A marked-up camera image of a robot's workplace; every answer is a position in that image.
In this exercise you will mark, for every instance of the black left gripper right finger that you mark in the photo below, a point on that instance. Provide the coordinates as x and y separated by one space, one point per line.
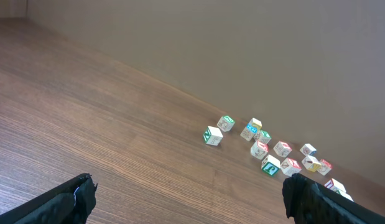
306 201

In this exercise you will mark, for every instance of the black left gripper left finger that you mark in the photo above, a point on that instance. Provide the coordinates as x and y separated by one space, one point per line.
70 202

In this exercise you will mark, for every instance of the red A letter block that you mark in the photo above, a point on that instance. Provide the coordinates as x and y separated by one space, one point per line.
335 185

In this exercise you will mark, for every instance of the plain beige picture block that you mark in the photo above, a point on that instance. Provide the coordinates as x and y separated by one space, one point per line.
212 136

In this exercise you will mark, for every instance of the yellow picture block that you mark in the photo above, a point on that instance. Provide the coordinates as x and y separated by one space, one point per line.
311 163

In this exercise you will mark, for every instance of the red Y letter block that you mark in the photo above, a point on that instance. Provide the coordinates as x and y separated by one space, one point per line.
290 166

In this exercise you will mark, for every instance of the red M letter block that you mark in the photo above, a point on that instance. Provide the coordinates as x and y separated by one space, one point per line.
325 167

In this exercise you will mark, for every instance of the green J letter block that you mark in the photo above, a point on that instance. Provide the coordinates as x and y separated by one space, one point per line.
270 165

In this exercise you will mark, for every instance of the blue edged top block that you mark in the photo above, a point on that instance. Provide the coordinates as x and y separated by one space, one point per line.
308 150

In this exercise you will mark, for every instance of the beige picture block right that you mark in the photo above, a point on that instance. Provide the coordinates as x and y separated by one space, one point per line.
282 149

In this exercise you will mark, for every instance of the red 9 number block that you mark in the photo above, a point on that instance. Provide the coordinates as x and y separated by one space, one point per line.
259 150

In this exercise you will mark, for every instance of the green F letter block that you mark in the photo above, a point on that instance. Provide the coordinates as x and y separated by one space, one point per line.
262 136

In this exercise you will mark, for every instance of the blue letter block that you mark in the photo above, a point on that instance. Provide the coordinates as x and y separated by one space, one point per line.
248 132

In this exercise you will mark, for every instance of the yellow edged top block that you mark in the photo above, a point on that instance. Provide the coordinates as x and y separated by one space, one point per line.
255 123

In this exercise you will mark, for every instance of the green Z letter block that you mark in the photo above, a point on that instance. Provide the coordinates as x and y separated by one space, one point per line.
226 123

